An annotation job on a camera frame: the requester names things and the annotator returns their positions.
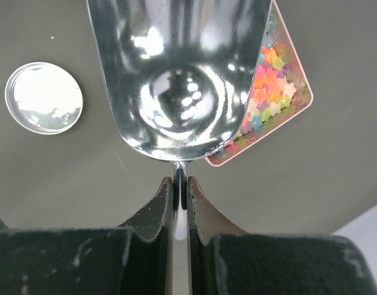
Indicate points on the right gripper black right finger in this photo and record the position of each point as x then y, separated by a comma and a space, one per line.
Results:
224, 259

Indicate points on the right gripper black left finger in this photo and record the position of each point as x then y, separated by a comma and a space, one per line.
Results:
133, 258

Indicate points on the silver metal scoop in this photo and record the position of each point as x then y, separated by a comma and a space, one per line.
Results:
178, 75

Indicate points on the pink candy tin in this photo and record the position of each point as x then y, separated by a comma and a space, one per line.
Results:
280, 91

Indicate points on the round silver jar lid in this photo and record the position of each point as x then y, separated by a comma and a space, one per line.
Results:
43, 98

